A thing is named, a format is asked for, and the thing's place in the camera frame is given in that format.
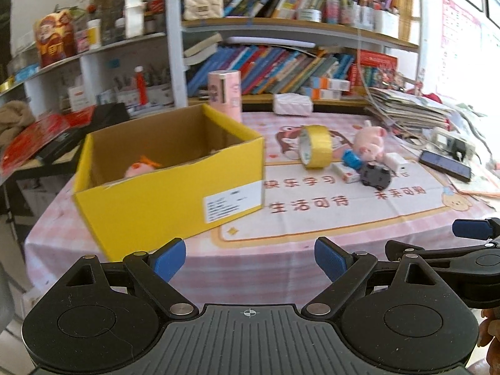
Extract yellow bamboo scroll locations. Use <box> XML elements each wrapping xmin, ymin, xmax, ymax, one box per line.
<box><xmin>392</xmin><ymin>0</ymin><xmax>413</xmax><ymax>43</ymax></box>

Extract orange white small box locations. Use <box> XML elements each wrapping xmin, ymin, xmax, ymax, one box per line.
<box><xmin>312</xmin><ymin>77</ymin><xmax>351</xmax><ymax>91</ymax></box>
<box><xmin>310</xmin><ymin>88</ymin><xmax>345</xmax><ymax>102</ymax></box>

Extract black toy car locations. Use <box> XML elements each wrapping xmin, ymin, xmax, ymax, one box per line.
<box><xmin>359</xmin><ymin>163</ymin><xmax>393</xmax><ymax>188</ymax></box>

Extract white power strip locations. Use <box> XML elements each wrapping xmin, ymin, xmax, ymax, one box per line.
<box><xmin>431</xmin><ymin>127</ymin><xmax>476</xmax><ymax>161</ymax></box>

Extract black flat case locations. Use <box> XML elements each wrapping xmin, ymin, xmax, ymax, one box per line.
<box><xmin>37</xmin><ymin>103</ymin><xmax>130</xmax><ymax>162</ymax></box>

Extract pink cylindrical humidifier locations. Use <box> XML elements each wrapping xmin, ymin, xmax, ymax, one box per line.
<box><xmin>207</xmin><ymin>70</ymin><xmax>243</xmax><ymax>124</ymax></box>

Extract pink wall chart poster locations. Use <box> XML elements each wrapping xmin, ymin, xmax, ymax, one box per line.
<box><xmin>441</xmin><ymin>0</ymin><xmax>500</xmax><ymax>99</ymax></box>

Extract red flat box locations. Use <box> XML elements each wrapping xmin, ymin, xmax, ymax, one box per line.
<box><xmin>358</xmin><ymin>50</ymin><xmax>399</xmax><ymax>69</ymax></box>

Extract row of colourful books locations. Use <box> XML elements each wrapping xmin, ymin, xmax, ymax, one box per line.
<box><xmin>185</xmin><ymin>43</ymin><xmax>357</xmax><ymax>97</ymax></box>

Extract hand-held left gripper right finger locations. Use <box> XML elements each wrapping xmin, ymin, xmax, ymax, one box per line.
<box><xmin>301</xmin><ymin>236</ymin><xmax>441</xmax><ymax>319</ymax></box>

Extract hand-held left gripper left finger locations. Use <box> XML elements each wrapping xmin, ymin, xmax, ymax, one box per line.
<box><xmin>58</xmin><ymin>237</ymin><xmax>200</xmax><ymax>320</ymax></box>

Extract white carton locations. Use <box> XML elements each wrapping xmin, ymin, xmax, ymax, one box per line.
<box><xmin>67</xmin><ymin>86</ymin><xmax>95</xmax><ymax>112</ymax></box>

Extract loose paper sheets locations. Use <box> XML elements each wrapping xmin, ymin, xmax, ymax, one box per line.
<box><xmin>445</xmin><ymin>162</ymin><xmax>500</xmax><ymax>201</ymax></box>

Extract yellow cardboard box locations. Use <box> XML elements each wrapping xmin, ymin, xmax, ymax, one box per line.
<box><xmin>72</xmin><ymin>103</ymin><xmax>266</xmax><ymax>262</ymax></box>

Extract pink pig plush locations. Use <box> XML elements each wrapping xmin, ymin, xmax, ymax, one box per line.
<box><xmin>353</xmin><ymin>126</ymin><xmax>388</xmax><ymax>163</ymax></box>

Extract white charger cube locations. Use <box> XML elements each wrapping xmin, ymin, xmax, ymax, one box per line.
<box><xmin>383</xmin><ymin>153</ymin><xmax>409</xmax><ymax>176</ymax></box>

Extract yellow tape roll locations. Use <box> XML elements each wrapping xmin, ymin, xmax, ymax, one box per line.
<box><xmin>299</xmin><ymin>124</ymin><xmax>334</xmax><ymax>171</ymax></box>

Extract stack of books and papers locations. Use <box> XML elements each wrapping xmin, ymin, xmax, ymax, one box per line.
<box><xmin>365</xmin><ymin>86</ymin><xmax>456</xmax><ymax>134</ymax></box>

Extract white quilted pouch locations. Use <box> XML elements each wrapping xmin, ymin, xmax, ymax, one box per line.
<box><xmin>273</xmin><ymin>93</ymin><xmax>313</xmax><ymax>117</ymax></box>

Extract person's right hand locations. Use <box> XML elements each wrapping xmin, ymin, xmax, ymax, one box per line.
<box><xmin>477</xmin><ymin>307</ymin><xmax>500</xmax><ymax>364</ymax></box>

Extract brown cloth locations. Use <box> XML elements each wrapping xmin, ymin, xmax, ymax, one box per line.
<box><xmin>0</xmin><ymin>101</ymin><xmax>36</xmax><ymax>146</ymax></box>

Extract white cup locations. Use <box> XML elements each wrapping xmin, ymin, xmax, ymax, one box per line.
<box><xmin>87</xmin><ymin>19</ymin><xmax>103</xmax><ymax>50</ymax></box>

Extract red envelopes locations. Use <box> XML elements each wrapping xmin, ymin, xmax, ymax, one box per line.
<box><xmin>0</xmin><ymin>105</ymin><xmax>95</xmax><ymax>173</ymax></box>

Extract red figure gift box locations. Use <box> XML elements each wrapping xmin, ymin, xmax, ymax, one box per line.
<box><xmin>33</xmin><ymin>10</ymin><xmax>76</xmax><ymax>68</ymax></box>

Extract white bookshelf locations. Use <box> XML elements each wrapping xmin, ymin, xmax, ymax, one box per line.
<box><xmin>0</xmin><ymin>0</ymin><xmax>423</xmax><ymax>118</ymax></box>

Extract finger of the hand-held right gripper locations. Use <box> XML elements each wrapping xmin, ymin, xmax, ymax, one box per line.
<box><xmin>385</xmin><ymin>239</ymin><xmax>486</xmax><ymax>267</ymax></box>
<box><xmin>452</xmin><ymin>217</ymin><xmax>500</xmax><ymax>248</ymax></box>

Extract cream quilted handbag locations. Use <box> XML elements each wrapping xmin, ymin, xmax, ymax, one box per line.
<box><xmin>183</xmin><ymin>0</ymin><xmax>224</xmax><ymax>21</ymax></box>

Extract black smartphone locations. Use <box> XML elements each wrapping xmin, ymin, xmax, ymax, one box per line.
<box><xmin>419</xmin><ymin>149</ymin><xmax>473</xmax><ymax>183</ymax></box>

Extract black charger plug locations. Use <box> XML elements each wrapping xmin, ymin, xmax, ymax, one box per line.
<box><xmin>453</xmin><ymin>138</ymin><xmax>472</xmax><ymax>162</ymax></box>

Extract pink orange plush toy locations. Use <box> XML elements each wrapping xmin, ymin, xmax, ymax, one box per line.
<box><xmin>124</xmin><ymin>154</ymin><xmax>163</xmax><ymax>180</ymax></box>

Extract blue wrapper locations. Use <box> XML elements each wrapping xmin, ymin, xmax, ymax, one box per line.
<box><xmin>342</xmin><ymin>150</ymin><xmax>364</xmax><ymax>170</ymax></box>

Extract white storage container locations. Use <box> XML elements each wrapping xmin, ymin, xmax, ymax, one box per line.
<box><xmin>373</xmin><ymin>8</ymin><xmax>400</xmax><ymax>40</ymax></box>

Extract flat lying books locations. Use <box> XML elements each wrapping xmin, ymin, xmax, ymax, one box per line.
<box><xmin>183</xmin><ymin>33</ymin><xmax>223</xmax><ymax>65</ymax></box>

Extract cartoon printed desk mat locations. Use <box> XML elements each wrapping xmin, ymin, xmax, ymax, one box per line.
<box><xmin>213</xmin><ymin>119</ymin><xmax>476</xmax><ymax>249</ymax></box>

